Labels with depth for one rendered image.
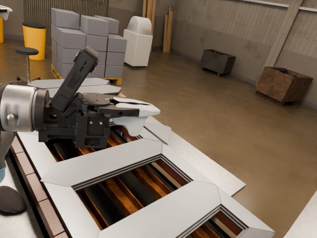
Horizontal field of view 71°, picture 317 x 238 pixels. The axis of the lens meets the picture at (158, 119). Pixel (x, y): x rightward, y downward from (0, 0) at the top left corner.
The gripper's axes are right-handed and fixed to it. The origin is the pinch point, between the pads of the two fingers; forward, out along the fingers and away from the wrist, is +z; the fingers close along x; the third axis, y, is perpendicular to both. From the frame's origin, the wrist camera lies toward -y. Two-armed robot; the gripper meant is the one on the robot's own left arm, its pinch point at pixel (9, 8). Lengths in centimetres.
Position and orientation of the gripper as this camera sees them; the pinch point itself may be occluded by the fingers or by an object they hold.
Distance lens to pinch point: 153.1
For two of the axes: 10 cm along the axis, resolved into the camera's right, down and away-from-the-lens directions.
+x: 8.6, 4.6, -2.1
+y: -3.3, 8.2, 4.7
